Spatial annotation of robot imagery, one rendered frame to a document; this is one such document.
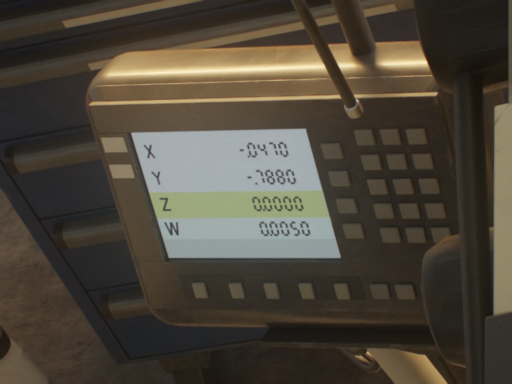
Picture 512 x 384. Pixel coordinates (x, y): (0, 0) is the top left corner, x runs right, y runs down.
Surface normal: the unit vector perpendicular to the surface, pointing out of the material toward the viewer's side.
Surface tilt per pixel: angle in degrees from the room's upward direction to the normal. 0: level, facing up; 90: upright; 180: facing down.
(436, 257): 26
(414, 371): 50
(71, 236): 56
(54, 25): 90
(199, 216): 70
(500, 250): 0
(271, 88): 15
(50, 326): 0
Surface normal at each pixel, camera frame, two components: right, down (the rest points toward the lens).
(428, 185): -0.40, 0.50
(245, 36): -0.11, 0.75
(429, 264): -0.72, -0.51
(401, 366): -0.18, 0.17
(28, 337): -0.36, -0.65
